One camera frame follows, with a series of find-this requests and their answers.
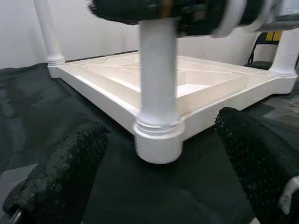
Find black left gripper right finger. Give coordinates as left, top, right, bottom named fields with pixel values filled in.
left=214, top=106, right=299, bottom=224

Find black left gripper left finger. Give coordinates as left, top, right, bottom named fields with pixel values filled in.
left=3, top=121, right=112, bottom=224

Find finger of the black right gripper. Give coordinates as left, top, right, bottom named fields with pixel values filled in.
left=86, top=0, right=173, bottom=25

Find clear tape strip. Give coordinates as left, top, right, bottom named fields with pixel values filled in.
left=0, top=163, right=40, bottom=185

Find cross-shaped clear tape piece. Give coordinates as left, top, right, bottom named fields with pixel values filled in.
left=261, top=94, right=299, bottom=124

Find white plastic table top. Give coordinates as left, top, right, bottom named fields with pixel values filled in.
left=48, top=51, right=299, bottom=165

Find black tablecloth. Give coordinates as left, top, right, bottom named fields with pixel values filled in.
left=0, top=62, right=299, bottom=224

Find black folding chair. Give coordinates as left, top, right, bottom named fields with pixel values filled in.
left=244, top=31, right=285, bottom=70

